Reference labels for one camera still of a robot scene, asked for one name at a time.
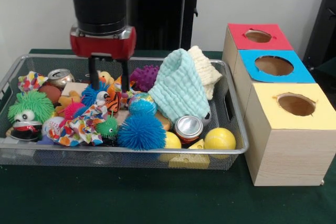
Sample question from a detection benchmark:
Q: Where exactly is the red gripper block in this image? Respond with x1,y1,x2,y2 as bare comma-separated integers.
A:
69,24,137,94

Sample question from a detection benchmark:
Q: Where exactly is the colourful polka dot cloth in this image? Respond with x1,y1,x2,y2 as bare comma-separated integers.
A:
48,104,106,146

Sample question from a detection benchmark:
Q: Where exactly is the mint green waffle cloth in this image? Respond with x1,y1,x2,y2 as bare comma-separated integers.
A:
148,49,212,121

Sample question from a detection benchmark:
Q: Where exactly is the cream waffle cloth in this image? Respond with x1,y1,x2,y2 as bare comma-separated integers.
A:
187,45,223,101

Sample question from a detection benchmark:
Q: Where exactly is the wooden box with three holes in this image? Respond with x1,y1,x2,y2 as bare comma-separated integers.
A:
222,23,336,187

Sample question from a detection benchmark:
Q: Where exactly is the purple spiky ball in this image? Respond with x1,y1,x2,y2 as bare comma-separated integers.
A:
130,66,161,92

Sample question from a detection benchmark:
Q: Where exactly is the globe print ball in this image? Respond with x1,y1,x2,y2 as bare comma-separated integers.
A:
128,92,158,116

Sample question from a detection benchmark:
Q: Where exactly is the silver soda can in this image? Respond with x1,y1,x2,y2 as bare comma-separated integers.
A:
47,68,76,88

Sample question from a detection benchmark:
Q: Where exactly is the large blue spiky ball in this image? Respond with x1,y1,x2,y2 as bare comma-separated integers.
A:
117,115,167,152

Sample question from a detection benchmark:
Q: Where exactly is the light green spiky ball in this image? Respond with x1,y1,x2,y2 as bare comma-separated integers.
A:
7,91,55,125

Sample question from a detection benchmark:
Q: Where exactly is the dark green tablecloth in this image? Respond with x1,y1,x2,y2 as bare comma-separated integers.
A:
0,48,336,224

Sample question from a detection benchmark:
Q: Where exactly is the yellow tennis ball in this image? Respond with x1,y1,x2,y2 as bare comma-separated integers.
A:
204,127,236,154

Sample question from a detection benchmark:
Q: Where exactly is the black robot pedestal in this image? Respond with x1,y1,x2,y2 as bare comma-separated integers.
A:
125,0,212,51

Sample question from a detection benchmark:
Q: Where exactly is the wire mesh bin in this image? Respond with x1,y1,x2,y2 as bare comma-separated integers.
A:
0,54,249,170

